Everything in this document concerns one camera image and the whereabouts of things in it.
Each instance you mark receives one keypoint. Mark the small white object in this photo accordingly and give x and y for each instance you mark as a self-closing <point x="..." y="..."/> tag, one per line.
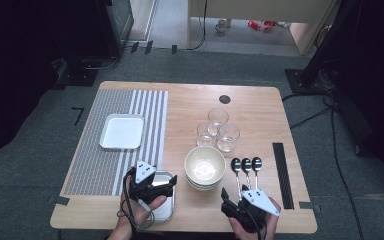
<point x="283" y="24"/>

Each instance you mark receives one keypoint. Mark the dark curtain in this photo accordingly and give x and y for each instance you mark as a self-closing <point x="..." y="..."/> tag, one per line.
<point x="13" y="66"/>
<point x="380" y="100"/>

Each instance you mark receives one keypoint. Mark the black metal stand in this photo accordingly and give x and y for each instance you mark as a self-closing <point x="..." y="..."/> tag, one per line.
<point x="316" y="56"/>

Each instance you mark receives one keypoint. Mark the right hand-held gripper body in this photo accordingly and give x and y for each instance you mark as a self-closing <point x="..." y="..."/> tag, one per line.
<point x="258" y="201"/>

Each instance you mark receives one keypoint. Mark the white square plate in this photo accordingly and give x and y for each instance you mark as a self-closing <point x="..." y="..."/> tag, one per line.
<point x="121" y="131"/>

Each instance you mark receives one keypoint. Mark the person's right hand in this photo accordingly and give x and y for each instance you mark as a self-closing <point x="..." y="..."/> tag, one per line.
<point x="272" y="230"/>

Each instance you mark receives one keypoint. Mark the red object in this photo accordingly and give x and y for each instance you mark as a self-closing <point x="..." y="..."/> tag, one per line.
<point x="268" y="24"/>
<point x="254" y="25"/>

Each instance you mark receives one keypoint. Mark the person's dark clothing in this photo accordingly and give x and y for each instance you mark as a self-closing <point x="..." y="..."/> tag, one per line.
<point x="180" y="237"/>

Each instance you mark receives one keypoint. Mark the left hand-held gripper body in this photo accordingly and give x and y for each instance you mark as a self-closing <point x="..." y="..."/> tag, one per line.
<point x="145" y="173"/>

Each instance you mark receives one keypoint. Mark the grey striped placemat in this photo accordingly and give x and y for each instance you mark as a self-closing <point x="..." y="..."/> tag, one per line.
<point x="90" y="166"/>

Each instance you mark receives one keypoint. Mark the black stand base plate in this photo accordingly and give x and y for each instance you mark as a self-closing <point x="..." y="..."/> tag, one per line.
<point x="80" y="78"/>

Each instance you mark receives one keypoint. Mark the white cup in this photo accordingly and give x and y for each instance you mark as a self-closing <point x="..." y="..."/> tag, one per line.
<point x="221" y="25"/>

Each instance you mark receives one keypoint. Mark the black round table grommet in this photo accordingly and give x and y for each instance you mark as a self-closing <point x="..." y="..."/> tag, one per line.
<point x="224" y="99"/>

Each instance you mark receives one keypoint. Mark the person's left hand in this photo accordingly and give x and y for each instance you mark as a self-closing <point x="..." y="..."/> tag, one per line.
<point x="140" y="215"/>

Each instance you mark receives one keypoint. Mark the dark cabinet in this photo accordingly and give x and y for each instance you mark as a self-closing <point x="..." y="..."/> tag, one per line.
<point x="120" y="20"/>

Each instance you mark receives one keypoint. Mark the black tape piece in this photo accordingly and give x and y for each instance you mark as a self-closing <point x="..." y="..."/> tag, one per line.
<point x="61" y="200"/>
<point x="308" y="205"/>

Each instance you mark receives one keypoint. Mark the black carbon fibre strip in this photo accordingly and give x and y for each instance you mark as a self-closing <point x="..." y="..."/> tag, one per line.
<point x="281" y="166"/>

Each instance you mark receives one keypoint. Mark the beige wooden furniture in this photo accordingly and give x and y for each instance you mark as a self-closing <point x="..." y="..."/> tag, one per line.
<point x="263" y="8"/>

